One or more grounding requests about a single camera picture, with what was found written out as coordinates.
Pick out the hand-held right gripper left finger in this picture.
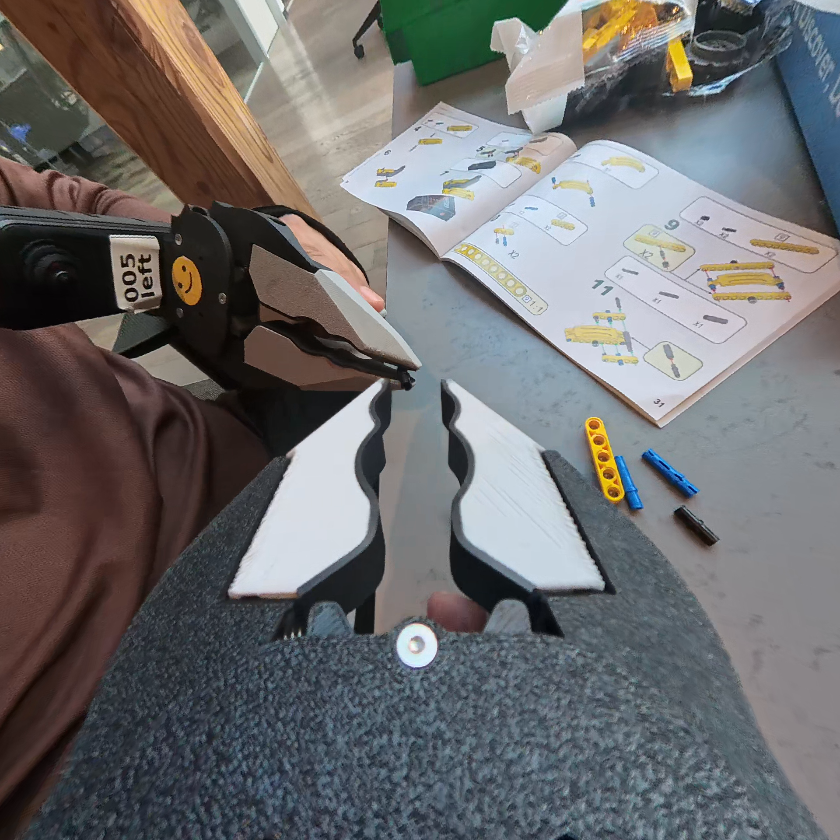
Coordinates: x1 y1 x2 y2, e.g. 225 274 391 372
228 378 392 618

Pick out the person's right hand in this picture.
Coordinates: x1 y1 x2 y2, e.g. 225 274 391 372
427 591 490 634

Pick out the grey desk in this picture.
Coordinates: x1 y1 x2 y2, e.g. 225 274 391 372
354 59 840 815

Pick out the yellow five-hole beam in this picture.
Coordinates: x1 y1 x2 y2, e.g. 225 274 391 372
584 416 626 503

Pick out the open instruction booklet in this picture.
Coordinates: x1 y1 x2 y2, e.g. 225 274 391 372
340 101 840 429

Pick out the blue connector pin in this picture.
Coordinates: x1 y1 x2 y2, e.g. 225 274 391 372
641 448 700 497
613 455 644 511

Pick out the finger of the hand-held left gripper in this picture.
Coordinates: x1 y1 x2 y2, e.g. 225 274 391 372
247 243 422 371
243 325 404 391

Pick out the person's left hand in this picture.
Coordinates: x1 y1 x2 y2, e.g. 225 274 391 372
279 213 388 316

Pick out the plastic bag of large parts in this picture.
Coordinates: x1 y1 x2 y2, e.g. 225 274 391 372
491 0 798 135

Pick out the office chair base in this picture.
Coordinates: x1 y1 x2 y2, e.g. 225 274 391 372
351 0 385 60

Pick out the person's brown sweater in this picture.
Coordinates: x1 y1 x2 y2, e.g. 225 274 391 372
0 322 273 821

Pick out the green bin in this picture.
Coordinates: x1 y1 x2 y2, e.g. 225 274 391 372
381 0 572 86

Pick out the person's left forearm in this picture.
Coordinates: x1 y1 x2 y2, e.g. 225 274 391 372
0 157 175 224

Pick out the dark blue kit box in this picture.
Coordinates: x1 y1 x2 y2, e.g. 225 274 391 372
774 0 840 237

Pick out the wooden pillar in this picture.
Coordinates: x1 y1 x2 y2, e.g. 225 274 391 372
3 0 316 217

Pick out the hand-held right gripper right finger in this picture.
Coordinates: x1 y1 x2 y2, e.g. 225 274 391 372
441 378 606 618

